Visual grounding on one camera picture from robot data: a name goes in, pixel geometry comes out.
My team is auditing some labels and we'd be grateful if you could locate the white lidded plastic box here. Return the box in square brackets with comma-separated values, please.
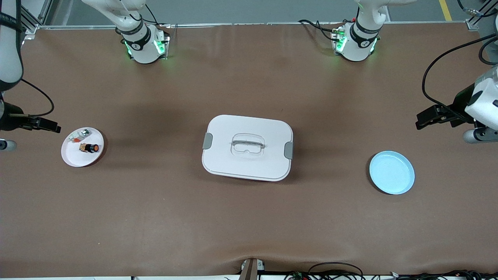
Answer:
[202, 114, 294, 182]

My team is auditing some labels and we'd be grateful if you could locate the looped black cable bundle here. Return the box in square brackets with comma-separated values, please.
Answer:
[286, 262, 366, 280]

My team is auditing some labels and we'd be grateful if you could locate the black base cable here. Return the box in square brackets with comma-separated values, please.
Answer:
[130, 2, 172, 39]
[299, 19, 345, 41]

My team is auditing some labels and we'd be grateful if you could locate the brown table mat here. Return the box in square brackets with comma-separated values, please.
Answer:
[0, 22, 498, 277]

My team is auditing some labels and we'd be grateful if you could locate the white and red switch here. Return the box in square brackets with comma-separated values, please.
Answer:
[67, 129, 91, 144]

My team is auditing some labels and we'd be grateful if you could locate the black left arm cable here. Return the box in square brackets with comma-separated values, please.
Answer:
[422, 33, 498, 123]

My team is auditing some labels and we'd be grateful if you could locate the black right base cable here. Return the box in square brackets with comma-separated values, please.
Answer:
[130, 2, 172, 39]

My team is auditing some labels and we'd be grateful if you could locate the long black cable bundle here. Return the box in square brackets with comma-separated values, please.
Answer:
[389, 269, 498, 280]

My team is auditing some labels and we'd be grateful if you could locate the black left base cable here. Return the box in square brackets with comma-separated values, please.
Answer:
[299, 19, 345, 41]

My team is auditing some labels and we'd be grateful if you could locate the brown camera mount bracket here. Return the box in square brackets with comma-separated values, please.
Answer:
[238, 258, 266, 280]

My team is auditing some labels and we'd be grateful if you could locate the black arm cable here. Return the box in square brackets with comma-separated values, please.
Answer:
[19, 78, 54, 117]
[422, 33, 498, 123]

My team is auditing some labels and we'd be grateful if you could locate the aluminium frame profile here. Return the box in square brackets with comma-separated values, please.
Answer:
[21, 0, 53, 39]
[465, 0, 498, 32]

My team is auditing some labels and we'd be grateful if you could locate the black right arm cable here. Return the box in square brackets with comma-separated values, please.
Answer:
[19, 78, 54, 117]

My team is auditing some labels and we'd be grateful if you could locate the light blue round plate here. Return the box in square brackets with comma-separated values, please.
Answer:
[369, 150, 416, 195]

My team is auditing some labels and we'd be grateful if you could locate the pale pink round plate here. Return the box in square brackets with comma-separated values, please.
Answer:
[61, 127, 105, 168]

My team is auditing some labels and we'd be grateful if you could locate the silver table edge rail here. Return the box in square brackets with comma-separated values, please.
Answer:
[37, 21, 473, 30]

